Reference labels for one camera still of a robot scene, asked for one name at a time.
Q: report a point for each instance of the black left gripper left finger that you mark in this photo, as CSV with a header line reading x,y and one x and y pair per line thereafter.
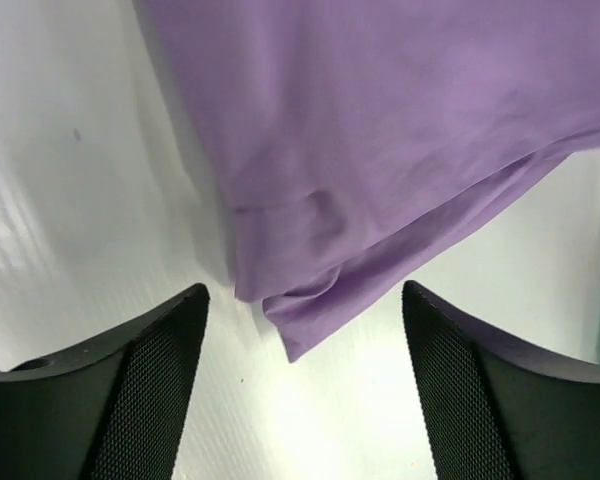
x,y
110,407

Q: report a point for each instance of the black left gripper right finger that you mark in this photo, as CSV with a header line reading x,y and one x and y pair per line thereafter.
x,y
496,406

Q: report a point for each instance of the purple trousers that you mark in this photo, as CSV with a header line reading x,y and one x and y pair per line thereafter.
x,y
354,141

